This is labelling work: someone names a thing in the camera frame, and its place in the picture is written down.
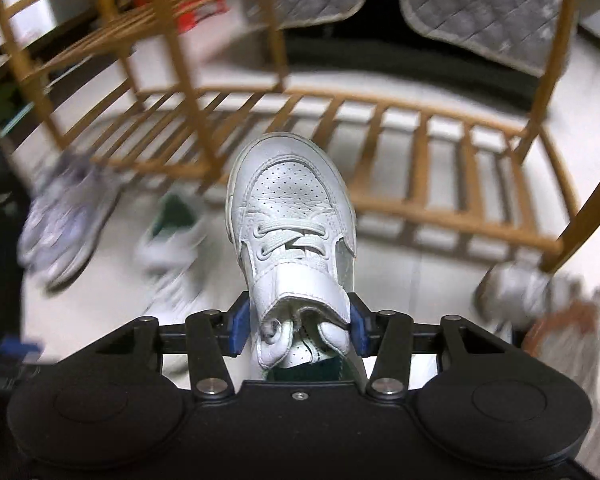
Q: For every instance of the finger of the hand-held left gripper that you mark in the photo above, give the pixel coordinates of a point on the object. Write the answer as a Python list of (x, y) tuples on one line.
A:
[(20, 350)]

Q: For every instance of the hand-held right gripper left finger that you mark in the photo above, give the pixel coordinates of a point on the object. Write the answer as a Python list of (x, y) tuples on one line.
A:
[(241, 330)]

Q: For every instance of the bamboo shoe rack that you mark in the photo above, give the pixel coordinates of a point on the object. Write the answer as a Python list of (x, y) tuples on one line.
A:
[(274, 35)]

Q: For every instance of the black table base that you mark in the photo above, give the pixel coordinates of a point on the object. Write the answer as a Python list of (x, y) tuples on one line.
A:
[(405, 75)]

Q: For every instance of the purple dial sneaker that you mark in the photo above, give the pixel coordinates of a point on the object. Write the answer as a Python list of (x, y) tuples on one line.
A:
[(75, 220), (40, 240)]

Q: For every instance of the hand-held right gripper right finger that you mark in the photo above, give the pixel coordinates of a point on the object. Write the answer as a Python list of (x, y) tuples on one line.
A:
[(359, 330)]

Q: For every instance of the person's left leg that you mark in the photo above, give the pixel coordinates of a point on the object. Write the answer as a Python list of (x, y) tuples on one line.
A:
[(0, 260)]

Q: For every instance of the white mesh orange-soled sneaker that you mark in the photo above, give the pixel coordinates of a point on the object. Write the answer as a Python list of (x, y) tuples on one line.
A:
[(565, 330)]

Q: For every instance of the white green-lined sneaker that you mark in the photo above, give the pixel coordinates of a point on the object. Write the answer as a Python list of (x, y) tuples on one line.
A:
[(175, 245), (290, 185)]

